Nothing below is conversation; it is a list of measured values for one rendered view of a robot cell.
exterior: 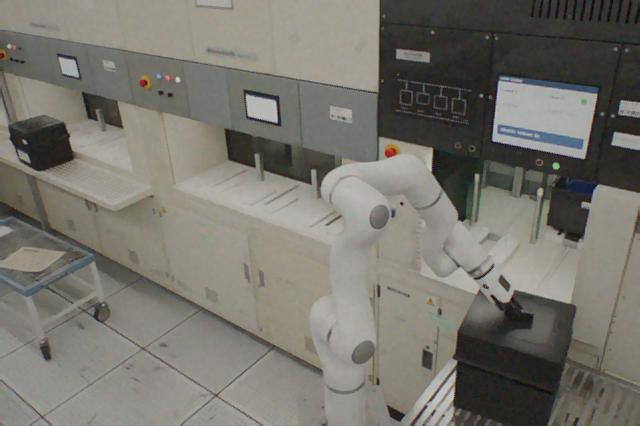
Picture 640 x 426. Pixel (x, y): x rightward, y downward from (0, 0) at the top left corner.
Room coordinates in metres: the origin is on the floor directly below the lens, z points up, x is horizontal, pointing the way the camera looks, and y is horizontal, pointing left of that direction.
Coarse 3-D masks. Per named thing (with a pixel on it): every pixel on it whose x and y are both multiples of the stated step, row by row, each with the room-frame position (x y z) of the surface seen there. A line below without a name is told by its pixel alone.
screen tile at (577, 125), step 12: (552, 96) 1.57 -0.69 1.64; (564, 96) 1.55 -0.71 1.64; (576, 96) 1.53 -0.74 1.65; (564, 108) 1.55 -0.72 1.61; (576, 108) 1.53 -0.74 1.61; (588, 108) 1.51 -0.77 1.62; (552, 120) 1.57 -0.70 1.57; (564, 120) 1.54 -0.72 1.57; (576, 120) 1.52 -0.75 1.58; (576, 132) 1.52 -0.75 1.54
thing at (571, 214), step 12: (564, 180) 2.15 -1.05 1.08; (552, 192) 2.03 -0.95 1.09; (564, 192) 2.00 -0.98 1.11; (576, 192) 1.97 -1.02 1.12; (552, 204) 2.02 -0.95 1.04; (564, 204) 1.99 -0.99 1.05; (576, 204) 1.97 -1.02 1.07; (588, 204) 1.94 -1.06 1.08; (552, 216) 2.02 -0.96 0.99; (564, 216) 1.99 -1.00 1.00; (576, 216) 1.96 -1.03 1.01; (564, 228) 1.98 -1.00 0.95; (576, 228) 1.96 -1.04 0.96
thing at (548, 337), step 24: (480, 312) 1.34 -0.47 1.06; (504, 312) 1.32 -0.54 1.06; (528, 312) 1.29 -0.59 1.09; (552, 312) 1.32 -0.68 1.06; (480, 336) 1.23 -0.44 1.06; (504, 336) 1.22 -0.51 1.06; (528, 336) 1.22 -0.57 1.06; (552, 336) 1.22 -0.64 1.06; (456, 360) 1.24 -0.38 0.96; (480, 360) 1.21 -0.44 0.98; (504, 360) 1.18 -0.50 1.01; (528, 360) 1.15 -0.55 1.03; (552, 360) 1.12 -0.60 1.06; (552, 384) 1.11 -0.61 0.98
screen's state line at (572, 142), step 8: (504, 128) 1.65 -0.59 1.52; (512, 128) 1.64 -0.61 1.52; (520, 128) 1.62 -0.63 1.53; (512, 136) 1.64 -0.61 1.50; (520, 136) 1.62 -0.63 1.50; (528, 136) 1.61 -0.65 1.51; (536, 136) 1.59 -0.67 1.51; (544, 136) 1.58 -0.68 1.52; (552, 136) 1.56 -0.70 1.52; (560, 136) 1.55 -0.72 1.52; (560, 144) 1.54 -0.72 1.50; (568, 144) 1.53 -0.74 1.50; (576, 144) 1.52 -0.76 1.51
